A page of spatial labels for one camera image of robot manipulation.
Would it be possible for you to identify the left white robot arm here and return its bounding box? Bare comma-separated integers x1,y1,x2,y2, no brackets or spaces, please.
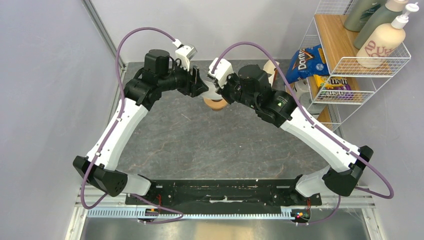
72,45,209,205

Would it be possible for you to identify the green bottle beige cap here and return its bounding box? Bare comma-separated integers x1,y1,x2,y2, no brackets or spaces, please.
353,0,409,50

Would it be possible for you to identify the yellow M&M's candy bag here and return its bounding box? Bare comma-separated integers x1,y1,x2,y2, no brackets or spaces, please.
313,74,354,101

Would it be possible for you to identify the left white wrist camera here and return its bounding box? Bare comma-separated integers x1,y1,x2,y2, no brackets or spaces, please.
172,38,198,72

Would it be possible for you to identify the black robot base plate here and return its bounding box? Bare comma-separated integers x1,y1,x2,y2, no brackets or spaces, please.
143,178,322,215

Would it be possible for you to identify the round wooden dripper stand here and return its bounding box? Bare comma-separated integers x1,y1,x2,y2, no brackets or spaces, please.
203,98,228,112

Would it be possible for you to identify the single white coffee filter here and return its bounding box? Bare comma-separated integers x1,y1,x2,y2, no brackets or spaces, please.
200,80,223,101

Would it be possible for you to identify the aluminium frame rail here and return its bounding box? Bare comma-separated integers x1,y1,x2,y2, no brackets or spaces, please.
65,191,387,240

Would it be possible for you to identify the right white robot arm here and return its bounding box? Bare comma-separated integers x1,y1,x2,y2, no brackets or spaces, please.
208,61,373,205

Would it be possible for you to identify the white wire shelf rack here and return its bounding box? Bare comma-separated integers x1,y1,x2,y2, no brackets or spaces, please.
299,0,411,131

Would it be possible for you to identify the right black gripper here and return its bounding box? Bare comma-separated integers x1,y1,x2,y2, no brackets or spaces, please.
214,70,259,110

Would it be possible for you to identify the blue Doritos chip bag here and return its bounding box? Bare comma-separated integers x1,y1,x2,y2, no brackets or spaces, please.
285,44,330,84

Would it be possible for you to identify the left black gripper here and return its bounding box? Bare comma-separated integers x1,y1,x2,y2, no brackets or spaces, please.
158,59,209,98

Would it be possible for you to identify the dark green bottle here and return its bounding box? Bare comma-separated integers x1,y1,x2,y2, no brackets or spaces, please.
343,0,386,33

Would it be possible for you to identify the cream pump lotion bottle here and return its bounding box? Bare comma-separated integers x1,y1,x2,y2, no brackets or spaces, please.
356,2,419,69

